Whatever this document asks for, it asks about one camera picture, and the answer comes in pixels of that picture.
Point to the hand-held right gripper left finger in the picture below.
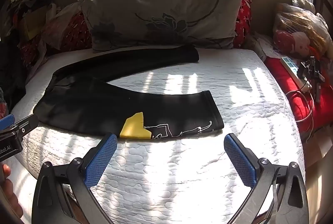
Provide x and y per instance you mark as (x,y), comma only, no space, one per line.
(101,159)

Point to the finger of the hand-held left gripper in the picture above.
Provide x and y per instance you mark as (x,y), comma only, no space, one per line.
(6,121)
(27,122)

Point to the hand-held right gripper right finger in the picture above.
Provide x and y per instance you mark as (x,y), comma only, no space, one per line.
(240,161)

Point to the black pants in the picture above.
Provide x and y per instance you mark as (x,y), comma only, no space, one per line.
(91,99)

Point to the person's left hand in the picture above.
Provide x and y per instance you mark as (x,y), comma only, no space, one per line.
(9,192)

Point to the white quilted bed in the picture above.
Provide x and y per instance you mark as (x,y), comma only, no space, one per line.
(195,174)

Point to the dark garment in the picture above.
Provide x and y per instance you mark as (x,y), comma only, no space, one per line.
(11,73)

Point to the red blanket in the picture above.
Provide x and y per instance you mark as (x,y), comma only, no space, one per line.
(283,83)

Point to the red patterned cushion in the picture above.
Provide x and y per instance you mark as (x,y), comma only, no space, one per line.
(78,31)

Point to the white power strip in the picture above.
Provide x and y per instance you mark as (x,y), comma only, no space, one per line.
(292,67)

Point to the pile of clothes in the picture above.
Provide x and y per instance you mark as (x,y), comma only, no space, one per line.
(28,13)

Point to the red floral cushion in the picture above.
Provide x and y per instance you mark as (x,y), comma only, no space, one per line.
(244,21)

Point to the plastic bag of plush toys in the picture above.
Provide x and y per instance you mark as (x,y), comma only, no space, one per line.
(299,28)

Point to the grey floral pillow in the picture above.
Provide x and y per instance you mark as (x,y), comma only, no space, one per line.
(161,18)

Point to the white plush toy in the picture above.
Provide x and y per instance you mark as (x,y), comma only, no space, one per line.
(303,2)

